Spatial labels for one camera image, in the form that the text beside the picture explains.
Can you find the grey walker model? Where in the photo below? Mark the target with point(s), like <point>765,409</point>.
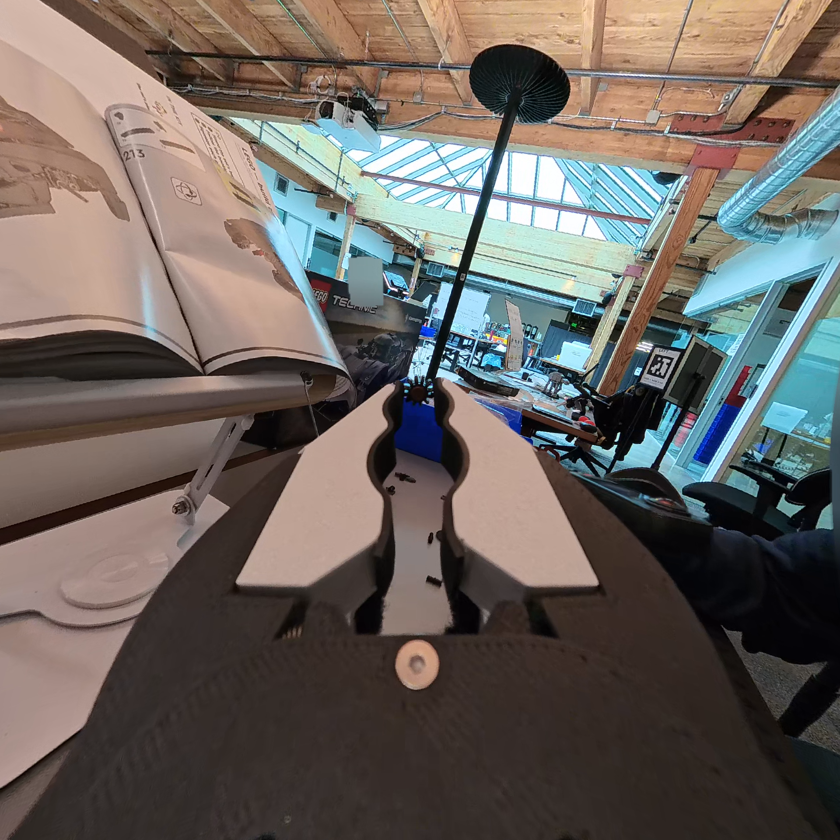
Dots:
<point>554,386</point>

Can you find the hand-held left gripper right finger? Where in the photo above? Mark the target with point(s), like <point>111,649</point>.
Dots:
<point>518,518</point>

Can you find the person's right forearm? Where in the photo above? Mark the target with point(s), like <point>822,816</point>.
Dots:
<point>754,584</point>

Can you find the black office chair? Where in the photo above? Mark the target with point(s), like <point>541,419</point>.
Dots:
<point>761,499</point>

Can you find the standing poster board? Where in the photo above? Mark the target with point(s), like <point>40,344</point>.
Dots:
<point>515,334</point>

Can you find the open instruction book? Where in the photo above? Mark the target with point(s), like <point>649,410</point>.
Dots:
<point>79,262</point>

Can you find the silver ventilation duct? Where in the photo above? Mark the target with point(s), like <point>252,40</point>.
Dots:
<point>781,190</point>

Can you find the black lego set box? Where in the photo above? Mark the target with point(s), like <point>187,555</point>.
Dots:
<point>387,354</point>

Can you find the wooden background table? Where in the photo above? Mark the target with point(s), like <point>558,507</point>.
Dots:
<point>561,420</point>

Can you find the grey chair seat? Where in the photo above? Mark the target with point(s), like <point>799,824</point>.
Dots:
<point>646,479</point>

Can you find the printed white instruction sheet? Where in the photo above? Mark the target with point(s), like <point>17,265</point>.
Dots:
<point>210,141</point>

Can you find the whiteboard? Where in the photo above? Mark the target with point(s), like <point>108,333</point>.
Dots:
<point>471,312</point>

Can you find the black flat case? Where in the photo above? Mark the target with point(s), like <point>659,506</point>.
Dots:
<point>489,380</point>

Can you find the white ceiling projector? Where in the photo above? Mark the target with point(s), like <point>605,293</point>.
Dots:
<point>348,121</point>

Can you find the white book stand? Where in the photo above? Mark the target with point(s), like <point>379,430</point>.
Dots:
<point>131,400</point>

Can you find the black white marker sign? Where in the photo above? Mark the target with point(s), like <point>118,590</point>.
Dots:
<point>659,367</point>

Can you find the blue plastic bin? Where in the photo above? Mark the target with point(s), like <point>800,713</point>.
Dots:
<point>413,436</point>

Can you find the stacked blue storage bins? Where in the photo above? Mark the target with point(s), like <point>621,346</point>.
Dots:
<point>715,433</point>

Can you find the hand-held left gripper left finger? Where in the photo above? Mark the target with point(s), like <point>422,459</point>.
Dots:
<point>308,518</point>

